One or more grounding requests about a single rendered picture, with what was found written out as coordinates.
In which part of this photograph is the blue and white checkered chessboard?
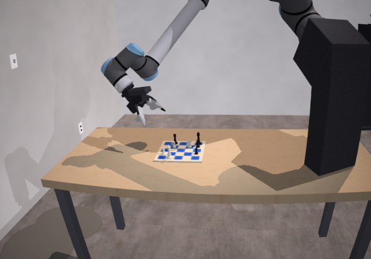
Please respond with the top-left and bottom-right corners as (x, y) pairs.
(154, 141), (206, 163)

